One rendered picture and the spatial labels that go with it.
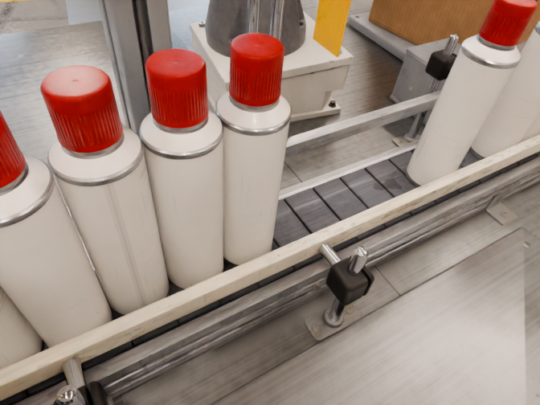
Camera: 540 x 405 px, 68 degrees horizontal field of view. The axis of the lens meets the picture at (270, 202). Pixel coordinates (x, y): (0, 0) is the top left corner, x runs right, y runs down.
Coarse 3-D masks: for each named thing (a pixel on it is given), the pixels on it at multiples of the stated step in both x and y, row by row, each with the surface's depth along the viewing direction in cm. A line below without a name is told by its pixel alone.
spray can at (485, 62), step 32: (512, 0) 33; (480, 32) 36; (512, 32) 34; (480, 64) 35; (512, 64) 35; (448, 96) 39; (480, 96) 37; (448, 128) 40; (480, 128) 41; (416, 160) 46; (448, 160) 43
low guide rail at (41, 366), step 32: (512, 160) 48; (416, 192) 41; (448, 192) 44; (352, 224) 38; (288, 256) 35; (192, 288) 32; (224, 288) 33; (128, 320) 30; (160, 320) 31; (64, 352) 28; (96, 352) 29; (0, 384) 26; (32, 384) 28
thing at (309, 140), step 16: (432, 96) 45; (368, 112) 42; (384, 112) 42; (400, 112) 43; (416, 112) 45; (320, 128) 40; (336, 128) 40; (352, 128) 40; (368, 128) 42; (288, 144) 37; (304, 144) 38; (320, 144) 40
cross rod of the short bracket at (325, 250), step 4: (324, 244) 36; (328, 244) 36; (320, 248) 36; (324, 248) 36; (328, 248) 36; (332, 248) 36; (320, 252) 36; (324, 252) 36; (328, 252) 36; (332, 252) 36; (324, 256) 36; (328, 256) 36; (332, 256) 36; (336, 256) 36; (328, 260) 36; (332, 260) 35; (336, 260) 35; (340, 260) 35; (332, 264) 35
